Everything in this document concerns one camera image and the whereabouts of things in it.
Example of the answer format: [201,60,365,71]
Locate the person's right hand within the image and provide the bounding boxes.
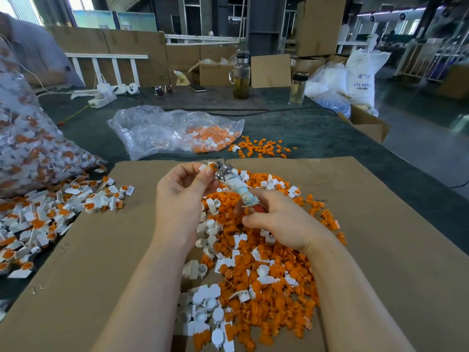
[242,187,335,255]

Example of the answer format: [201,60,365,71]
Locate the person's left hand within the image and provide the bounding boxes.
[154,162,220,251]

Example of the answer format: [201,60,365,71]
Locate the silver red-handled pliers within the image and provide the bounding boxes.
[214,160,262,210]

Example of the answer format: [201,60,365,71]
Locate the pile of orange and white parts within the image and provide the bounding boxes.
[176,166,347,352]

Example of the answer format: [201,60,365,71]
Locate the pile of assembled white-orange parts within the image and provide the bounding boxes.
[0,166,136,320]

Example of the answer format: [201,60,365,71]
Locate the person's right forearm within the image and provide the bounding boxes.
[302,234,416,352]

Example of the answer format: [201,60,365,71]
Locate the person's left forearm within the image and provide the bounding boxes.
[91,242,197,352]

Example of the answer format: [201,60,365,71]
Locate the scatter of orange offcuts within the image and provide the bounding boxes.
[229,136,297,159]

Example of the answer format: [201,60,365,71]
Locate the small clear plastic bag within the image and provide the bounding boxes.
[107,105,246,160]

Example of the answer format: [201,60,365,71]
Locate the brown cardboard sheet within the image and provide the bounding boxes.
[223,156,469,352]
[0,159,228,352]

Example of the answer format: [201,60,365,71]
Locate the open brown cardboard box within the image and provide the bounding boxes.
[338,105,391,144]

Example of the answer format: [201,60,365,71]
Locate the glass bottle with black lid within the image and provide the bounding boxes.
[289,71,309,106]

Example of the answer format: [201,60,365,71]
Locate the white power strip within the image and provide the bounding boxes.
[70,83,140,109]

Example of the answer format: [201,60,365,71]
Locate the clear blue plastic bag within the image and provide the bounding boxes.
[304,62,353,118]

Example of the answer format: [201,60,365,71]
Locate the open cardboard box with paper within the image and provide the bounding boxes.
[188,56,240,87]

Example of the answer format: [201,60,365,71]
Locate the glass tea jar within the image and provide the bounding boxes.
[229,51,252,100]

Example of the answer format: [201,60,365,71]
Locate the flat brown cardboard panel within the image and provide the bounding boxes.
[251,54,293,88]

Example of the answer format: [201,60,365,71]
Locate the large clear bag of seals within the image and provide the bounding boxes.
[0,40,107,198]

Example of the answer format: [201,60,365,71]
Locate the row of upright cardboard sheets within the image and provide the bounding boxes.
[47,27,243,88]

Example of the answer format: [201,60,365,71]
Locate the white woven sack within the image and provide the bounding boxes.
[345,34,391,116]

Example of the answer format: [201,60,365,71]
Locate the dark steel pillar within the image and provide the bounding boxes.
[248,0,287,56]

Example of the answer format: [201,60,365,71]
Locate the tall brown cardboard box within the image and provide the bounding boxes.
[295,0,347,58]

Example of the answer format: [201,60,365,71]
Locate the white metal rack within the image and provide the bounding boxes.
[396,37,469,84]

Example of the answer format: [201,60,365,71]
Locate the white railing frame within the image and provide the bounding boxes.
[66,53,149,88]

